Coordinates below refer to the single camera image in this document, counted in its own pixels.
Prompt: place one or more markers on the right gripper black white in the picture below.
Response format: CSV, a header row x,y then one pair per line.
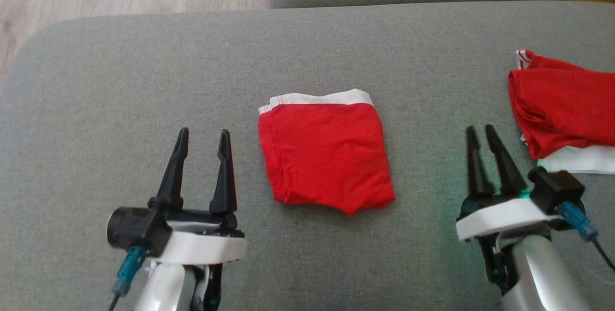
x,y
499,217

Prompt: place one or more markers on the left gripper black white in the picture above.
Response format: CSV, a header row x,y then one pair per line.
x,y
202,248

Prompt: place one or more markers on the red white printed jersey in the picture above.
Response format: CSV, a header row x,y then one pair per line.
x,y
562,104

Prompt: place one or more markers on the red white shorts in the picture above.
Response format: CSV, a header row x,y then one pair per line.
x,y
326,152

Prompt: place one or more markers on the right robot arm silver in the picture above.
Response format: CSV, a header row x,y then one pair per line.
x,y
533,272

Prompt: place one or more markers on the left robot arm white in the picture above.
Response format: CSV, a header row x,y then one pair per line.
x,y
163,287

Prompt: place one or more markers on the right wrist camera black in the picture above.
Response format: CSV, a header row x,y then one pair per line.
x,y
557,191

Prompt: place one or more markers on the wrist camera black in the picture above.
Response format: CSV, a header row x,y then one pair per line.
x,y
557,191
139,229

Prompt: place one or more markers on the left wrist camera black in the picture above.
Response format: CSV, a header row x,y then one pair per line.
x,y
139,229

